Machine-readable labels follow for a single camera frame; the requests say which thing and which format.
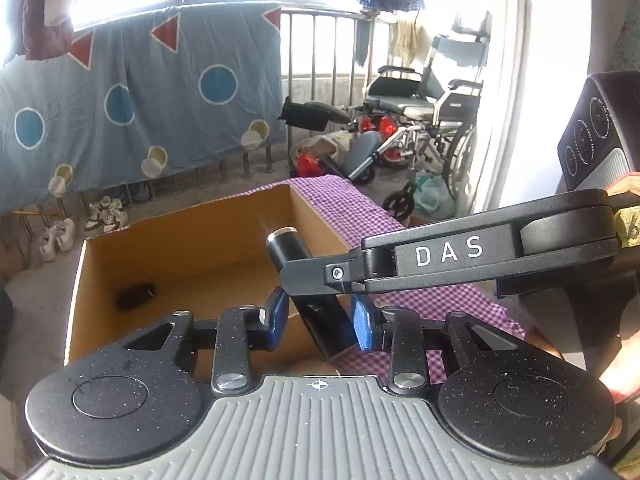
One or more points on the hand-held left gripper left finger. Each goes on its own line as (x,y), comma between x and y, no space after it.
(277,317)

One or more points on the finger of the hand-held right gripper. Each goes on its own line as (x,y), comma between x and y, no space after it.
(310,275)

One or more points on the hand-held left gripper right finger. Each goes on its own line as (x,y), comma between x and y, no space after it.
(365,322)

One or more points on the black cylinder with silver cap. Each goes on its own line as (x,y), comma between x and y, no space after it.
(325,325)

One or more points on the brown cardboard box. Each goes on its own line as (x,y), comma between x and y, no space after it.
(200,250)

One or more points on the person's right hand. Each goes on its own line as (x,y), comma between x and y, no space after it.
(625,370)

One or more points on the purple checked bed sheet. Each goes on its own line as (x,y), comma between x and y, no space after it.
(360,215)

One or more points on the yellow patterned cloth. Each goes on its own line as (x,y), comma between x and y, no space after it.
(630,225)

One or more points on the red bag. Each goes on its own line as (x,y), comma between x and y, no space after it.
(307,165)

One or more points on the green plastic bag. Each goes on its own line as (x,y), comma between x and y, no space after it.
(432,195)

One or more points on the beige bag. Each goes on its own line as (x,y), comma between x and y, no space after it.
(325,145)

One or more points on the grey padded leg rest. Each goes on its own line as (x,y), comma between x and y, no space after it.
(364,152)

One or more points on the small dark object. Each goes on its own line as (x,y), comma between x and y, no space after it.
(135,296)

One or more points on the black padded leg rest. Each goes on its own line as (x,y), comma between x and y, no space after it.
(310,114)

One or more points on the wheelchair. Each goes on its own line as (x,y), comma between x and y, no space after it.
(405,105)

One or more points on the white sneaker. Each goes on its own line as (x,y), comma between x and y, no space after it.
(65,232)
(95,217)
(116,212)
(47,245)

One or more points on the floral cloth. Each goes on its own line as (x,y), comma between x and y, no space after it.
(629,35)

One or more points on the metal railing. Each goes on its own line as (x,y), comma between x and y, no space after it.
(313,60)

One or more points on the blue quilt with circles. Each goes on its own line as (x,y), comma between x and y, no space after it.
(150,110)

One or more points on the beige hanging towel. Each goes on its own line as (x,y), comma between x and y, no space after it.
(406,40)

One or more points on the dark red hanging cloth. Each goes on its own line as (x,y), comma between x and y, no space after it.
(42,30)

